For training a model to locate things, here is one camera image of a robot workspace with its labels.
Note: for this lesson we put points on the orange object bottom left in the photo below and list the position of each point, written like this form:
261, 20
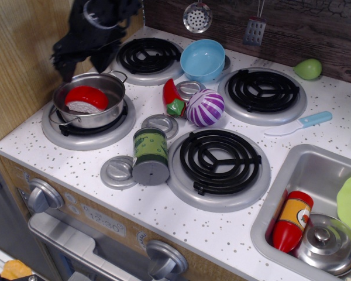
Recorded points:
15, 269

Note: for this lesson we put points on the grey oven knob left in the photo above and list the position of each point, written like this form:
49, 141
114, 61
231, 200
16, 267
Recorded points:
43, 196

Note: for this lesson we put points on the toy knife blue handle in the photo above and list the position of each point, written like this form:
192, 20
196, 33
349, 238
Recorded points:
298, 124

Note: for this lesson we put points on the red toy ketchup bottle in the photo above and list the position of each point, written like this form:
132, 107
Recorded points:
294, 216

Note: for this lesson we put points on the back left black burner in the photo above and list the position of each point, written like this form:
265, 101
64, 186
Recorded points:
147, 61

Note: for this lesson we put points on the steel toy sink basin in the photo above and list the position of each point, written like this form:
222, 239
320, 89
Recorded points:
315, 171

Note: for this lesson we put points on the grey oven knob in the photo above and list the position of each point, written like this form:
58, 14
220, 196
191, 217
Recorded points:
43, 196
166, 263

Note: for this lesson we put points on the hanging steel slotted spatula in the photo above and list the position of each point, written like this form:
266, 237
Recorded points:
255, 27

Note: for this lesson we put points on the red toy chili pepper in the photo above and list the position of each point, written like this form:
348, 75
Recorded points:
174, 104

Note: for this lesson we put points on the grey oven door handle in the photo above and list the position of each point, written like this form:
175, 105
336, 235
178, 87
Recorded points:
77, 248

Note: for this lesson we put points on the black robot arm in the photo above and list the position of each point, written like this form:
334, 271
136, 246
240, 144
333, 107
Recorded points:
131, 7

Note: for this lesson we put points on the grey stove top knob middle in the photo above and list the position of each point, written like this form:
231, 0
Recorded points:
166, 123

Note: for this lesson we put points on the hanging steel skimmer spoon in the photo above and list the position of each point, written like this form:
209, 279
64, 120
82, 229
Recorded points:
197, 17

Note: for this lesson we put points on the grey stove knob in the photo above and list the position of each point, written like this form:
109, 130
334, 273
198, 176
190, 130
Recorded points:
186, 89
166, 123
116, 173

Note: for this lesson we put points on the front right black burner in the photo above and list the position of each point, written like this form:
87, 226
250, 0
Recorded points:
217, 170

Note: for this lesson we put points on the green toy pear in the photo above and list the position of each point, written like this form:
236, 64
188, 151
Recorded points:
308, 69

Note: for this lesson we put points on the grey oven knob right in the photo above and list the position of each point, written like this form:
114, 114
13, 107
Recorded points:
166, 263

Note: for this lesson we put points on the grey stove top knob lower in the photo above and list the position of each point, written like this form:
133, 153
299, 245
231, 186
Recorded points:
116, 173

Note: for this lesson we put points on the small steel pan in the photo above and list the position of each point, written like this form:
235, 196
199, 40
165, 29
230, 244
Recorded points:
112, 86

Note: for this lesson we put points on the front left black burner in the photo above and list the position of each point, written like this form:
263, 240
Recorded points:
89, 142

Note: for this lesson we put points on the back right black burner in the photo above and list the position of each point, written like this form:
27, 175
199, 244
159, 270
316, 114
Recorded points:
262, 97

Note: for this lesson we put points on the light blue plastic bowl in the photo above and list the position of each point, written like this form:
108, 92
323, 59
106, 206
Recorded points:
203, 60

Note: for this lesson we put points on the black burner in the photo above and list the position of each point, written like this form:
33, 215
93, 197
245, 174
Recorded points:
147, 61
89, 142
262, 97
217, 170

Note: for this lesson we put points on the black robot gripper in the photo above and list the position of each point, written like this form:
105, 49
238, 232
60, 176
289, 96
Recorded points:
93, 34

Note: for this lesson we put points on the grey stove top knob upper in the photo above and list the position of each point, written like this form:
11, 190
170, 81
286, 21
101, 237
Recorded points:
186, 89

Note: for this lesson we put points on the steel pot lid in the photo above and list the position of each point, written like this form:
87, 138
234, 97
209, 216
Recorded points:
325, 245

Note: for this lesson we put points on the purple striped toy onion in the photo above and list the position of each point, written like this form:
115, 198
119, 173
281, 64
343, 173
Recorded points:
205, 108

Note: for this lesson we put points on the red and white toy sushi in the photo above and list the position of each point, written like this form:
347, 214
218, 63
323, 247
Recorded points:
86, 99

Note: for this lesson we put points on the green labelled toy can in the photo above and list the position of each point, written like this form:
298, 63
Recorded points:
150, 157

